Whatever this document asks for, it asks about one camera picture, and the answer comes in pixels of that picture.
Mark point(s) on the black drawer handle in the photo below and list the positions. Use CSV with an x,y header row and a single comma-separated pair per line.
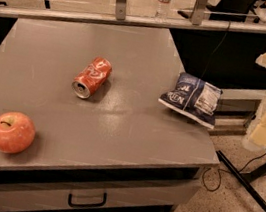
x,y
87,200

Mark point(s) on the red apple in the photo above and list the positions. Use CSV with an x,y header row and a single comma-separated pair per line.
x,y
17,132

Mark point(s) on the grey side shelf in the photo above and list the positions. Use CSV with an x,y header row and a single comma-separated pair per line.
x,y
235,109

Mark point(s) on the black floor stand base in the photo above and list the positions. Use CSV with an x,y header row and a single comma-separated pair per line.
x,y
245,179

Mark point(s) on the crushed red soda can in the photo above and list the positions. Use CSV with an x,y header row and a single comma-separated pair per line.
x,y
87,82

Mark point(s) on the clear plastic water bottle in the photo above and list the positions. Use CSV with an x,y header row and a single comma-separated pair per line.
x,y
162,9

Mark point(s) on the blue chip bag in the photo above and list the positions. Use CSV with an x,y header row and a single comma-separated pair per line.
x,y
193,98

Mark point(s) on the metal railing frame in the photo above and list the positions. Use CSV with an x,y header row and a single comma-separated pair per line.
x,y
188,14

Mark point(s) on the grey drawer front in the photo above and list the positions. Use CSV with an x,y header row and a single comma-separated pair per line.
x,y
123,196

